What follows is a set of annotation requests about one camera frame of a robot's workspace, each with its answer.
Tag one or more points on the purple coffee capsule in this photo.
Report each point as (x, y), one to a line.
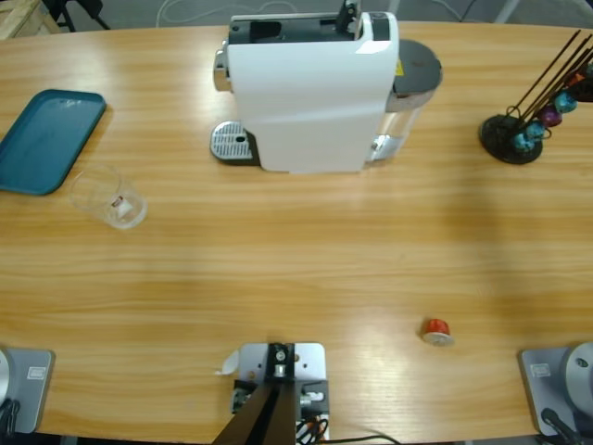
(551, 116)

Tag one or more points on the clear water tank grey lid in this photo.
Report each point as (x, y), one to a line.
(414, 65)

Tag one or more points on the light blue coffee capsule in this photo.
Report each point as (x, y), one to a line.
(536, 131)
(523, 143)

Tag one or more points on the chrome drip tray grate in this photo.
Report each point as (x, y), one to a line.
(227, 139)

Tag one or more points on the teal coffee capsule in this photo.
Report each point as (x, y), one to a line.
(565, 102)

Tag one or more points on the red coffee capsule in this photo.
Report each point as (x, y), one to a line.
(435, 326)

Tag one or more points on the teal plastic tray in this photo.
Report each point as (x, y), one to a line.
(46, 139)

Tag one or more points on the silver coffee machine lever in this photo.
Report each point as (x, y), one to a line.
(346, 16)

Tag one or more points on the white metal furniture leg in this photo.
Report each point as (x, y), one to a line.
(394, 5)

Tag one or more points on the black mount clamp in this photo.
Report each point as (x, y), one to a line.
(242, 396)
(319, 389)

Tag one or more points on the black capsule holder with rods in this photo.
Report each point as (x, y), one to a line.
(495, 134)

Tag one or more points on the clear glass cup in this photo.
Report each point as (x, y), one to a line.
(120, 211)

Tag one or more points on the white capsule coffee machine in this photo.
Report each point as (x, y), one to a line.
(306, 102)

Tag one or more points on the white tape tag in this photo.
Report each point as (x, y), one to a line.
(229, 364)

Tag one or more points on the black camera post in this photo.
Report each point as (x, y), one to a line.
(264, 417)

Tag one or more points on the white metal table frame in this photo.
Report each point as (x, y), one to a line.
(507, 11)

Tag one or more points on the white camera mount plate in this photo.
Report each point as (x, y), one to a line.
(310, 359)

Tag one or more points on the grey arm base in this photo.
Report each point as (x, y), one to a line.
(542, 385)
(32, 380)

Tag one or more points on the black chair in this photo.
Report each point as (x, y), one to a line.
(79, 5)

